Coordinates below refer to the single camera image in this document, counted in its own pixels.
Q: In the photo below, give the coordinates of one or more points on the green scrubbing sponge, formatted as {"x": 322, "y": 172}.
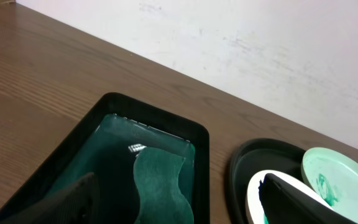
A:
{"x": 156, "y": 176}

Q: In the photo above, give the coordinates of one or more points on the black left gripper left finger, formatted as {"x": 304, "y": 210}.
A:
{"x": 76, "y": 204}

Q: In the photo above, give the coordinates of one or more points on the mint green plate rear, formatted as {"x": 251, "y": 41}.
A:
{"x": 334, "y": 177}

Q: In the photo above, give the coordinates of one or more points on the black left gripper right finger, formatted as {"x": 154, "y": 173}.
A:
{"x": 285, "y": 204}

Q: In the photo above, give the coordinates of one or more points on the white plate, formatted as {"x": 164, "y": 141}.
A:
{"x": 255, "y": 212}

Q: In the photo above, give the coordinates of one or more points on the black rectangular water tray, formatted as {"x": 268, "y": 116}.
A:
{"x": 106, "y": 142}

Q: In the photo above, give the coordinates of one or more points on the black round tray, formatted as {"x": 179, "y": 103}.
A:
{"x": 251, "y": 157}

